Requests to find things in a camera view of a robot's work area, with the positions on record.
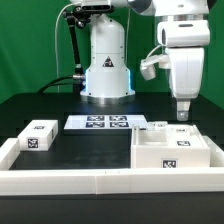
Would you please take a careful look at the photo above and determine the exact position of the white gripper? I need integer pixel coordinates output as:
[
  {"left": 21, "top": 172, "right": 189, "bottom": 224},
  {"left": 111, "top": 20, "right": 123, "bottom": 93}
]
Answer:
[{"left": 157, "top": 20, "right": 210, "bottom": 121}]

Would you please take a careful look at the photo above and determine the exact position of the white small panel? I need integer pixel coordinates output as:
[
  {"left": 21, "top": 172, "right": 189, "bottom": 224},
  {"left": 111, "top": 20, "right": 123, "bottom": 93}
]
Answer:
[
  {"left": 165, "top": 124, "right": 208, "bottom": 149},
  {"left": 147, "top": 121, "right": 168, "bottom": 130}
]

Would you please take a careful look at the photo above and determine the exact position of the white cabinet box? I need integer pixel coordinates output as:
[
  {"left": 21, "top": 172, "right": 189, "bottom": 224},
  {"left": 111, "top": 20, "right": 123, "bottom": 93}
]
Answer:
[{"left": 130, "top": 124, "right": 210, "bottom": 168}]

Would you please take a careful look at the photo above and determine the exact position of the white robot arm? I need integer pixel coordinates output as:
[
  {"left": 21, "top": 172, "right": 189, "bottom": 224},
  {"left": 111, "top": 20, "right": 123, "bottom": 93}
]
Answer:
[{"left": 70, "top": 0, "right": 216, "bottom": 121}]

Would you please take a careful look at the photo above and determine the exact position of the white flat tagged panel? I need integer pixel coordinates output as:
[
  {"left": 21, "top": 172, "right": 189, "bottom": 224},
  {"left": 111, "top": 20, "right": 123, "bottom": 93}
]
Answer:
[{"left": 64, "top": 115, "right": 147, "bottom": 134}]

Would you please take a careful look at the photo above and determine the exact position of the white small tagged box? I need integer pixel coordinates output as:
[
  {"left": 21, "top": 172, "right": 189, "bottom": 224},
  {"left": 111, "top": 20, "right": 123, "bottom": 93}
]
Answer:
[{"left": 18, "top": 120, "right": 58, "bottom": 151}]

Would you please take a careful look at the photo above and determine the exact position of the black base cable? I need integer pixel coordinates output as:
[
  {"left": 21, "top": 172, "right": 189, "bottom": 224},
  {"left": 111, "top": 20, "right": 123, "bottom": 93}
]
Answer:
[{"left": 37, "top": 75, "right": 75, "bottom": 94}]

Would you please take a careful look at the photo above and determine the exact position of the white thin cable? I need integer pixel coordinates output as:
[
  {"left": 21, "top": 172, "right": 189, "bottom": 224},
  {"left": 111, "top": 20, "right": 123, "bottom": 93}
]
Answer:
[{"left": 54, "top": 2, "right": 83, "bottom": 94}]

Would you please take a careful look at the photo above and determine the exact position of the white U-shaped frame fence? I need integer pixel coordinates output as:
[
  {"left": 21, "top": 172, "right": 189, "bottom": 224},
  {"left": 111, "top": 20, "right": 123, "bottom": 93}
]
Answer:
[{"left": 0, "top": 138, "right": 224, "bottom": 196}]

